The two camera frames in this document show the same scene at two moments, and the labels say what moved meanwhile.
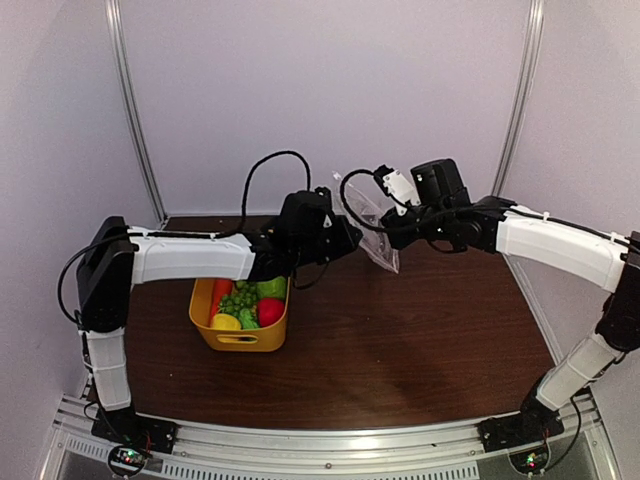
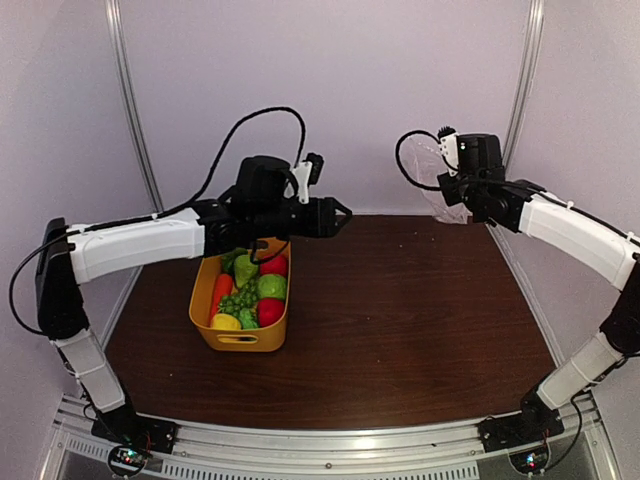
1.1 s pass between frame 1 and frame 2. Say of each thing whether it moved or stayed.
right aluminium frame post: stayed
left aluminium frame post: stayed
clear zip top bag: moved
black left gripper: moved
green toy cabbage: stayed
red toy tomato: stayed
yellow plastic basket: stayed
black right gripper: moved
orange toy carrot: stayed
